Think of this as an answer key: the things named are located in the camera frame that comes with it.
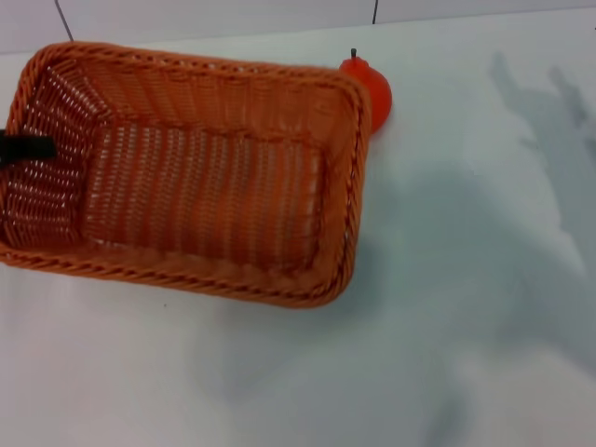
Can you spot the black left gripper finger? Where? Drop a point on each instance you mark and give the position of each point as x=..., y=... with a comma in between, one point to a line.
x=32, y=148

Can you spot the orange woven rectangular basket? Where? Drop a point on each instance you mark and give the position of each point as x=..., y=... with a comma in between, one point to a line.
x=205, y=186

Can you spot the orange pear-shaped toy fruit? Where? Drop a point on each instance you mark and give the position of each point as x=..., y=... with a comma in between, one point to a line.
x=379, y=95

